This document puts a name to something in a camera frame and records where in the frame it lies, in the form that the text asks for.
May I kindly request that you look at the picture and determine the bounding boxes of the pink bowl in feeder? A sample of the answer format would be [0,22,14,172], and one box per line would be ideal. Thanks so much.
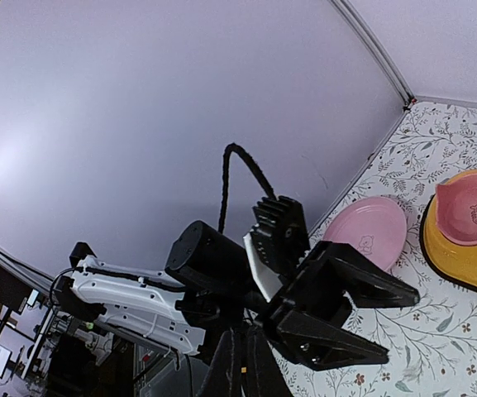
[436,172,477,246]

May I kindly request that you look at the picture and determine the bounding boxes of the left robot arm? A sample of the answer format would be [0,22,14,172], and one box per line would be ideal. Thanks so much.
[50,221,420,371]

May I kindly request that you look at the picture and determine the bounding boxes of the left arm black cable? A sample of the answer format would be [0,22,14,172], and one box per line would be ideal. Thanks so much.
[217,142,279,235]

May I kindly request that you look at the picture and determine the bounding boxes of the pink round plate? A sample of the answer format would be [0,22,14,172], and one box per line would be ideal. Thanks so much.
[322,196,407,271]

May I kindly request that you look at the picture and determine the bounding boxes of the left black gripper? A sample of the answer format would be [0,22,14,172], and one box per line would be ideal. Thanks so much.
[165,221,420,371]

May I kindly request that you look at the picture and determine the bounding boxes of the floral table cloth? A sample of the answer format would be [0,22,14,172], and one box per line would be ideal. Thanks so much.
[278,102,477,396]

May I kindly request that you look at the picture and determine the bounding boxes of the left aluminium frame post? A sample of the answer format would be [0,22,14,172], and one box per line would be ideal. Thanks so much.
[330,0,416,109]

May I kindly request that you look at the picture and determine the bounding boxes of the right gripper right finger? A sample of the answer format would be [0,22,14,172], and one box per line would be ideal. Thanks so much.
[244,328,293,397]

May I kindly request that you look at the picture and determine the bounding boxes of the yellow double pet feeder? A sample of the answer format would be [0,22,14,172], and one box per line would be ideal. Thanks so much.
[419,170,477,292]

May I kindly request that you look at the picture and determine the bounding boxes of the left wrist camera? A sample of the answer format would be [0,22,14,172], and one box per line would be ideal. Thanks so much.
[243,196,310,302]

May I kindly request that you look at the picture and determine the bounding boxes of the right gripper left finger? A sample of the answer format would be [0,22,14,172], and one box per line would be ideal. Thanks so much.
[197,329,241,397]

